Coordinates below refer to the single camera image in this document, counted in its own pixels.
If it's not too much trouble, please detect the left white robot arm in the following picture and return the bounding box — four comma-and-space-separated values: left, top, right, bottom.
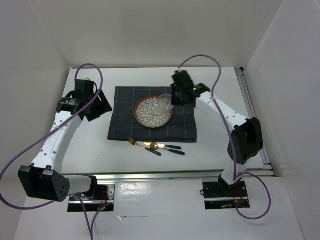
18, 78, 112, 202

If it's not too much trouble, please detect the gold fork green handle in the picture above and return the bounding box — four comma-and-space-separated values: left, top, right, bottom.
127, 136, 163, 157

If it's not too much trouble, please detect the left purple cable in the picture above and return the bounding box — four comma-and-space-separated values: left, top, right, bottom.
0, 63, 104, 240

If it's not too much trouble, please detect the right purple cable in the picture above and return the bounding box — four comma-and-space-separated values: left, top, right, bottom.
177, 54, 272, 220

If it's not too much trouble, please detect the gold spoon green handle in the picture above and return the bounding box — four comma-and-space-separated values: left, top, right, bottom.
144, 142, 185, 156

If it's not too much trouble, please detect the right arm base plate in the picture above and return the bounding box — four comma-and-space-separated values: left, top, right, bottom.
199, 180, 251, 210

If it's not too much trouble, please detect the floral patterned plate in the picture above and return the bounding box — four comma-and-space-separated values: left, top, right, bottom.
134, 96, 173, 129

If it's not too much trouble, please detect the purple cable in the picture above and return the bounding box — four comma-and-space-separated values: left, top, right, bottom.
177, 54, 272, 220
0, 63, 104, 240

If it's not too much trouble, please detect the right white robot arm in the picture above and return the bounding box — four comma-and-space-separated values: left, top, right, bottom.
171, 70, 264, 196

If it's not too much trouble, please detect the gold knife green handle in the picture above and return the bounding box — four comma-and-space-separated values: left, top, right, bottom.
144, 142, 182, 150

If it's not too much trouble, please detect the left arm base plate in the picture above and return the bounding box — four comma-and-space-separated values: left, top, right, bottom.
67, 183, 116, 213

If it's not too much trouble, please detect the clear plastic cup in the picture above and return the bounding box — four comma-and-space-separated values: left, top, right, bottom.
156, 93, 174, 115

